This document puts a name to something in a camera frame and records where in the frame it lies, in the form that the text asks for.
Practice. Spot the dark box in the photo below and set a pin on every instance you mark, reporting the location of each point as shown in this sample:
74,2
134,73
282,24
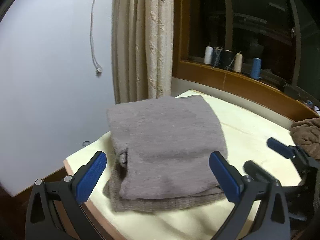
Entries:
292,89

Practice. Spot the black thread spool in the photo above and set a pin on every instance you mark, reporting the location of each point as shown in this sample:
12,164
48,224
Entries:
228,60

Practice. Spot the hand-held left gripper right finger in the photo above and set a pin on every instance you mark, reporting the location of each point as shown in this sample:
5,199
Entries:
223,177

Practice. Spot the beige curtain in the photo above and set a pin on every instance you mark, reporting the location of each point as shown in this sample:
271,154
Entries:
142,40

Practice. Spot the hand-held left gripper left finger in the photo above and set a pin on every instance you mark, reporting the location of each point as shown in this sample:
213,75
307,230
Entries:
91,177

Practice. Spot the white thread spool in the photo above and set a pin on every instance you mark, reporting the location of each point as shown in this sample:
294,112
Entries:
208,55

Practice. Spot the blue thread spool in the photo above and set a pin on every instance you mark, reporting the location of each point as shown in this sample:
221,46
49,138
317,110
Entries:
256,67

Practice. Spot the cream thread spool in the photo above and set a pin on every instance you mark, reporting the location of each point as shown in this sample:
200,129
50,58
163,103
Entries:
238,62

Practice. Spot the grey thread spool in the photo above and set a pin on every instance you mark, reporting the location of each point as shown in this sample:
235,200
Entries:
217,58

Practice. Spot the wooden window frame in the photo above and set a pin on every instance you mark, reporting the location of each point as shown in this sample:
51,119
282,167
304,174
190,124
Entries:
237,82

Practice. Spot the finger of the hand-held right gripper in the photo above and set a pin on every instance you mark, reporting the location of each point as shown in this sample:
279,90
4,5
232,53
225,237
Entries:
278,146
257,168

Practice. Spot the brown fleece cloth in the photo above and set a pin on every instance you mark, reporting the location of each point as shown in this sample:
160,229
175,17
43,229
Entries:
308,137

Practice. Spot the grey knit cardigan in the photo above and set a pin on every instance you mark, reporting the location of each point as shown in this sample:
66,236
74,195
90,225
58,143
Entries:
165,140

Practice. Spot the eyeglasses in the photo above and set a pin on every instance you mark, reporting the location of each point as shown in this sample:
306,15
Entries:
313,106

